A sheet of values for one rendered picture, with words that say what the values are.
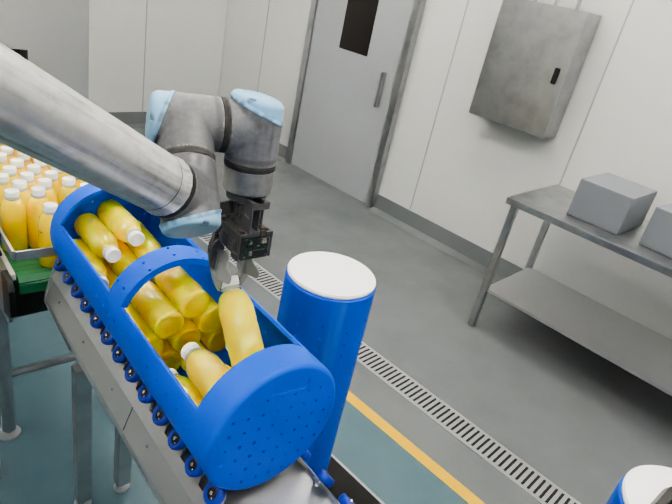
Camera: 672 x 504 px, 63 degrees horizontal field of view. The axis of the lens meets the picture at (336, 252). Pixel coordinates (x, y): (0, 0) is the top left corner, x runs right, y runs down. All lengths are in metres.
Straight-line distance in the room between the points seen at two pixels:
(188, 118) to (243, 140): 0.09
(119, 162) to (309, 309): 1.02
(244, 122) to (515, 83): 3.34
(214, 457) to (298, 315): 0.73
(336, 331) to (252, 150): 0.84
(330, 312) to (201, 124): 0.86
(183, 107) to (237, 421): 0.52
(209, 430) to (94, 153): 0.51
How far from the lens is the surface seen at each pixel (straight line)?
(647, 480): 1.42
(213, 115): 0.91
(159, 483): 1.28
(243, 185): 0.95
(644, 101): 4.06
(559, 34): 4.03
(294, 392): 1.02
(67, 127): 0.64
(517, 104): 4.12
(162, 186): 0.76
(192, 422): 1.02
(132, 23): 6.23
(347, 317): 1.63
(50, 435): 2.60
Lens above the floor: 1.84
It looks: 26 degrees down
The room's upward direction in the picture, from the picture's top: 13 degrees clockwise
